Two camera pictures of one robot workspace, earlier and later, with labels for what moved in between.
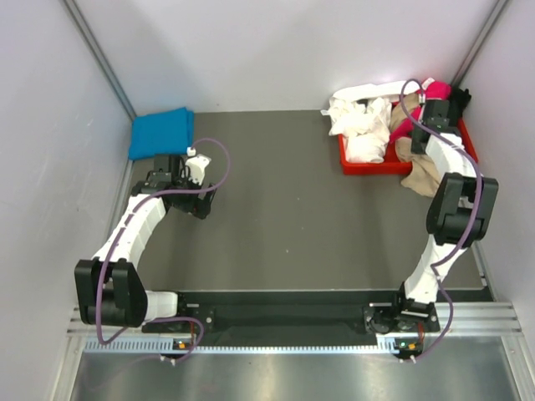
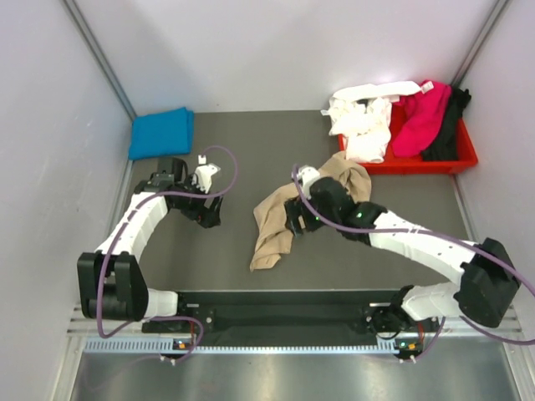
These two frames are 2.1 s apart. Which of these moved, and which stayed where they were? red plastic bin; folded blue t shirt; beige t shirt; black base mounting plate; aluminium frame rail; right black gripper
Moved: right black gripper; beige t shirt
Stayed: red plastic bin; black base mounting plate; aluminium frame rail; folded blue t shirt
